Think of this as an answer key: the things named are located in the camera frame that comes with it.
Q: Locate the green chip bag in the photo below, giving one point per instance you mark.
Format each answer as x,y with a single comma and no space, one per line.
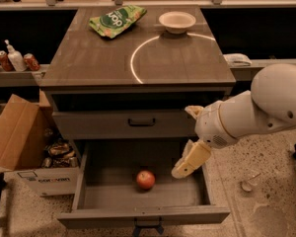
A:
112,24

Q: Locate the folded white cloth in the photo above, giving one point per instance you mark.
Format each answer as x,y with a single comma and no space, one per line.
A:
237,59

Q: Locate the grey drawer cabinet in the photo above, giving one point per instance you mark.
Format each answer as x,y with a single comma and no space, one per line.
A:
144,68

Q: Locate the red apple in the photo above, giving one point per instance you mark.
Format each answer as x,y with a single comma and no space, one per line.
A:
145,180

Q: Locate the open cardboard box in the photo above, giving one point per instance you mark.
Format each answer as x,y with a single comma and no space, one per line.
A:
23,140

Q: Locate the white paper bowl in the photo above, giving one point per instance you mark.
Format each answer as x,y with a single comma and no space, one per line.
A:
177,22

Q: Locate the red soda can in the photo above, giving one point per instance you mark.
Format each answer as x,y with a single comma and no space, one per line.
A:
5,62
31,62

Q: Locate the clear plastic cup on floor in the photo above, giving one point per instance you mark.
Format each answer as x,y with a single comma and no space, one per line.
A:
249,183

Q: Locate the blue clamp under drawer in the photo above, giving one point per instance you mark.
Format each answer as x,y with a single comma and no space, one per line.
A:
141,225

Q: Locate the closed drawer with black handle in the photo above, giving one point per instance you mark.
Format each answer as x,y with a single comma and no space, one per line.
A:
125,124

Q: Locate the red soda can left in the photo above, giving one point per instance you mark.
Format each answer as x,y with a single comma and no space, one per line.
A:
5,62

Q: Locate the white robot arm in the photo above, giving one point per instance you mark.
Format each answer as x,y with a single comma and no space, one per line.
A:
268,107

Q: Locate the white pump bottle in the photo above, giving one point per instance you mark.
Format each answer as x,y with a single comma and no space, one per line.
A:
15,58

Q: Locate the shiny snack packets in box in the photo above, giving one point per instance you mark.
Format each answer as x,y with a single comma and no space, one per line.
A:
59,154

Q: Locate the open bottom drawer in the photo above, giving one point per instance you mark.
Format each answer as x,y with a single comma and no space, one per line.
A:
107,194

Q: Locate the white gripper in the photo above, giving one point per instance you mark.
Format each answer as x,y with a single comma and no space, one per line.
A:
211,123

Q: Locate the red soda can right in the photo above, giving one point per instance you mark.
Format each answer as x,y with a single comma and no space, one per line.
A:
31,62

